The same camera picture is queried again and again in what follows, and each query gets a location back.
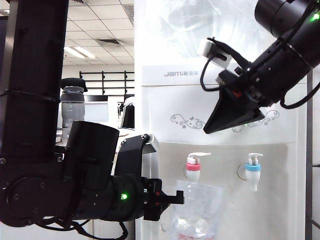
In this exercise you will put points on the grey sports bottle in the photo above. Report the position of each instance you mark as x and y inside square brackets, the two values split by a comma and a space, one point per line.
[71, 110]

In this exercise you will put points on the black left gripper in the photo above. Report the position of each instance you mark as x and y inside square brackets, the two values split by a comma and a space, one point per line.
[151, 192]

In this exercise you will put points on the blue collar water tap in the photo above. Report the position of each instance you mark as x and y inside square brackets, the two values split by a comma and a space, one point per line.
[253, 175]

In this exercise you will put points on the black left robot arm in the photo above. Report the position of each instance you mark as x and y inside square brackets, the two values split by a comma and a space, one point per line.
[37, 75]

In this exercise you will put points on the black background monitor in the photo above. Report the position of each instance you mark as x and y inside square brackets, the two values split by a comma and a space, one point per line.
[96, 98]

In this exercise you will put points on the black jacket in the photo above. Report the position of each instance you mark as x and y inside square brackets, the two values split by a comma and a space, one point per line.
[128, 117]

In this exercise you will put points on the clear plastic mug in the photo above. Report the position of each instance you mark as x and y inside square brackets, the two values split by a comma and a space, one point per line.
[197, 212]

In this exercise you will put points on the red collar water tap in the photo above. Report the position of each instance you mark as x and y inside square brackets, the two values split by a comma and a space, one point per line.
[193, 170]

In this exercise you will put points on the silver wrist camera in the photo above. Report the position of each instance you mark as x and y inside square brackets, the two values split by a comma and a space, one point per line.
[207, 48]
[132, 147]

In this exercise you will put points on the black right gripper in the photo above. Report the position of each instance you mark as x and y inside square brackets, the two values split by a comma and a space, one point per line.
[275, 75]

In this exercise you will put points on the bagged water jug red label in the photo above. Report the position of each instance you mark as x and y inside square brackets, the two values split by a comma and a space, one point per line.
[187, 30]

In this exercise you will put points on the ceiling air vent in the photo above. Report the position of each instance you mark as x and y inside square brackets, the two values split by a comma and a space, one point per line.
[110, 42]

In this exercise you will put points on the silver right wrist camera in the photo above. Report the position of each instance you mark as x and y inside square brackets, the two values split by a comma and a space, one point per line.
[207, 48]

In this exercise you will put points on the frosted glass partition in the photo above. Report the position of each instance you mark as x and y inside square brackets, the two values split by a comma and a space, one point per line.
[96, 112]

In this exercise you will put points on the white water dispenser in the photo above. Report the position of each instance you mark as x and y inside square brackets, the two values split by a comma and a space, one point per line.
[162, 105]

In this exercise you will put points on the dark metal rack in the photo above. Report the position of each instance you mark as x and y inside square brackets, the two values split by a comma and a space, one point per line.
[310, 150]

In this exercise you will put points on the long ceiling light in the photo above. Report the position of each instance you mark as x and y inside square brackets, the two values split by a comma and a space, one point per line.
[78, 52]

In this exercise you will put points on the black cap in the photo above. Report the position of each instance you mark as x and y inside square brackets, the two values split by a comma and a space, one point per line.
[73, 82]

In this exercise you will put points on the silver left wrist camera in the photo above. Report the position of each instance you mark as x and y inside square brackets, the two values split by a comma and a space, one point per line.
[132, 147]

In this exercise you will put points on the black background shelving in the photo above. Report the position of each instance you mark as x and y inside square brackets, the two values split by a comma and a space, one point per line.
[102, 73]

